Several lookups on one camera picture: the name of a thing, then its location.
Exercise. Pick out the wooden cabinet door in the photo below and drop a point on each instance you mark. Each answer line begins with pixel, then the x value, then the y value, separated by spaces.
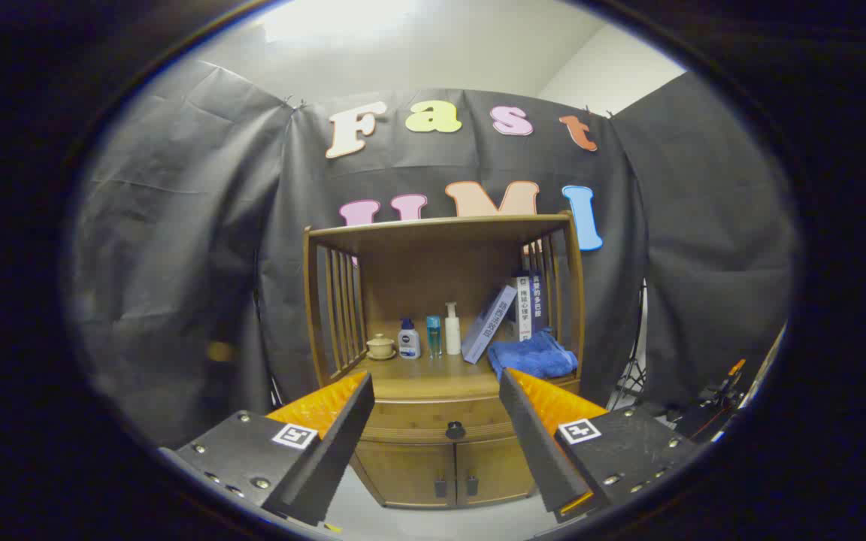
pixel 403 473
pixel 497 469

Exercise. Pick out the clear teal bottle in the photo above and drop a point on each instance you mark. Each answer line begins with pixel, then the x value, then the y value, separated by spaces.
pixel 434 338

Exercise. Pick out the white spine book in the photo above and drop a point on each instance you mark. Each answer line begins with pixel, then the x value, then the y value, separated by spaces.
pixel 525 308

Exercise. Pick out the wooden countertop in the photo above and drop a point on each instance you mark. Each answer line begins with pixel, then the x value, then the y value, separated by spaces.
pixel 433 376

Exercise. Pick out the dark blue book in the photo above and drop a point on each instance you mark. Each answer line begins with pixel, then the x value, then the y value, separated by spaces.
pixel 538 300

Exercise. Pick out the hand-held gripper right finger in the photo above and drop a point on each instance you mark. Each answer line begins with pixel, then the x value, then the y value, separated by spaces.
pixel 538 451

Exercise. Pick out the dark equipment with orange tip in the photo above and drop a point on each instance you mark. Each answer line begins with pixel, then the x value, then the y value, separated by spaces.
pixel 711 409

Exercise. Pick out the beige lidded teacup with saucer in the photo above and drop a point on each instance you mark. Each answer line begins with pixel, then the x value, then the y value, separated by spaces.
pixel 380 347

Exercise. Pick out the wooden drawer with black knob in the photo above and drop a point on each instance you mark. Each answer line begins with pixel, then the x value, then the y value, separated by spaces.
pixel 418 415

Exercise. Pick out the blue folded towel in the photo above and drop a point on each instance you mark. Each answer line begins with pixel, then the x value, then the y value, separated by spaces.
pixel 534 357

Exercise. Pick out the wooden cabinet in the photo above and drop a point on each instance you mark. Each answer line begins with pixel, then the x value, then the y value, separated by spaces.
pixel 418 270

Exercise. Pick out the white bottle with blue cap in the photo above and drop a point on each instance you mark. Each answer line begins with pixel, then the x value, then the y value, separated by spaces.
pixel 409 344

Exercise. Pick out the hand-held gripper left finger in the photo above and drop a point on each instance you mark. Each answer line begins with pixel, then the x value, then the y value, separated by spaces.
pixel 331 458

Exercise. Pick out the lavender book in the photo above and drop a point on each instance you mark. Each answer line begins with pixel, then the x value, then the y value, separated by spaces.
pixel 487 327

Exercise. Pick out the white pump bottle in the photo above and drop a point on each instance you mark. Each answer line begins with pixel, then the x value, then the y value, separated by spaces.
pixel 452 334

